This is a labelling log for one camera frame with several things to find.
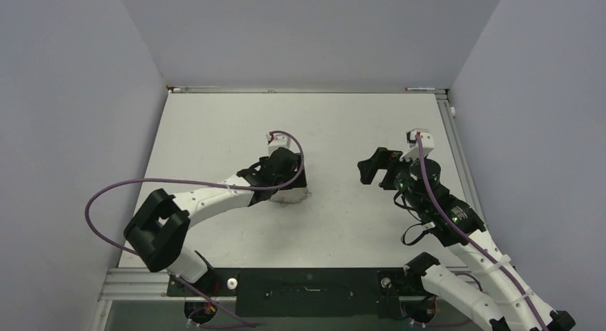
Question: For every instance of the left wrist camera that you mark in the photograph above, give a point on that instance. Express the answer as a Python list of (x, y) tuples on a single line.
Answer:
[(276, 141)]

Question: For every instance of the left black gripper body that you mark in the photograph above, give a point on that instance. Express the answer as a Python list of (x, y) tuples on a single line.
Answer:
[(291, 174)]

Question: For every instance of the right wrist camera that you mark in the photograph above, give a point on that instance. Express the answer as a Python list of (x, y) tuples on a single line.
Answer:
[(420, 142)]

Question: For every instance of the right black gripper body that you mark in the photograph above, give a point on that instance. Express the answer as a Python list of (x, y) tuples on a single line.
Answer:
[(388, 159)]

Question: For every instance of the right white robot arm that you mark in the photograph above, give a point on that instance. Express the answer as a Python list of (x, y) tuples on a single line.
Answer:
[(503, 300)]

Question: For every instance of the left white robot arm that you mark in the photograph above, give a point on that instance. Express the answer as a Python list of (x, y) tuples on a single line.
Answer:
[(158, 229)]

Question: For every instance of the aluminium rail back edge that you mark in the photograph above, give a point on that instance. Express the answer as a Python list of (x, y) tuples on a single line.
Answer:
[(257, 90)]

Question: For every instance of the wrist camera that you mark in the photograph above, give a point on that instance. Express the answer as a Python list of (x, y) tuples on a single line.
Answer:
[(420, 142), (276, 141)]

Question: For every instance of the aluminium rail edge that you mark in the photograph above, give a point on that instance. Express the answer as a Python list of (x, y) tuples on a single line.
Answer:
[(257, 90), (447, 113)]

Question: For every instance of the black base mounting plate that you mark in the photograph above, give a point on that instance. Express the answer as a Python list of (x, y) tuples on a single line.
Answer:
[(312, 292)]

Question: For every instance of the aluminium rail right edge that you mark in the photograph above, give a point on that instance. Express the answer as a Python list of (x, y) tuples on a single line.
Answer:
[(447, 113)]

